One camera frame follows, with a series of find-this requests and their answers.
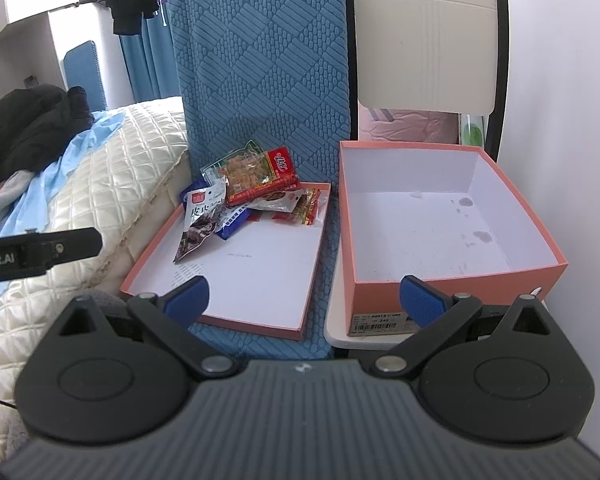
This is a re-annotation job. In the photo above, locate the blue curtain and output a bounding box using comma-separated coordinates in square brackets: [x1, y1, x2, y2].
[119, 0, 181, 103]

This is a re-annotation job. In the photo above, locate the black clothing pile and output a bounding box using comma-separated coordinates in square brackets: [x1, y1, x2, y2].
[0, 84, 94, 182]

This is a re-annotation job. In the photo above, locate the red clear tofu snack packet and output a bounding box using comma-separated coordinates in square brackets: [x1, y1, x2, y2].
[224, 146, 299, 207]

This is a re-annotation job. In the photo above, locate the white beef snack packet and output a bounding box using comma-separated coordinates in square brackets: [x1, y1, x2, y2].
[174, 178, 227, 262]

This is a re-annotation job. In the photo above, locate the blue white snack packet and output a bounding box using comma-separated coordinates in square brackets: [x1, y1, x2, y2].
[180, 178, 250, 240]

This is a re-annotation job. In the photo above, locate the white wardrobe shelf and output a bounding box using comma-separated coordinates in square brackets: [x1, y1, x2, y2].
[0, 0, 134, 108]

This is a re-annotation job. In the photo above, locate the pink shoebox lid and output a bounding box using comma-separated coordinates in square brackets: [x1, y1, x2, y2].
[120, 182, 332, 340]

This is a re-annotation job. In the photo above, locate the light blue sheet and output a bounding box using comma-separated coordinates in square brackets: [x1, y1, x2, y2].
[0, 109, 127, 331]

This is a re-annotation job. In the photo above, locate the pink quilted bundle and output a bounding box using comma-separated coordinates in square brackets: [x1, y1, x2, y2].
[358, 104, 458, 144]

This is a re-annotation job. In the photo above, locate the dark spicy strips clear packet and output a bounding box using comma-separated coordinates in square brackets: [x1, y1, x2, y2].
[244, 186, 330, 227]

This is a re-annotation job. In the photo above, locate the blue quilted chair cover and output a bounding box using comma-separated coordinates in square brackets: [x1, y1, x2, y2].
[168, 0, 353, 361]

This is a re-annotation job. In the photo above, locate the green clear pickle snack packet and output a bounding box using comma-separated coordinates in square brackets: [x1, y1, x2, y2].
[200, 140, 263, 185]

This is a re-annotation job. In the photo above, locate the blue padded chair back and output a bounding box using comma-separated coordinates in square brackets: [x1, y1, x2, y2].
[62, 40, 108, 112]

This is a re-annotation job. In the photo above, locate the pink shoebox base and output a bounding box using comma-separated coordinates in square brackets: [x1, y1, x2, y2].
[339, 141, 568, 337]

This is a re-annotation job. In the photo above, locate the cream quilted bed cover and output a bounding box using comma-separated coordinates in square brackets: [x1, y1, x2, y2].
[0, 96, 190, 463]

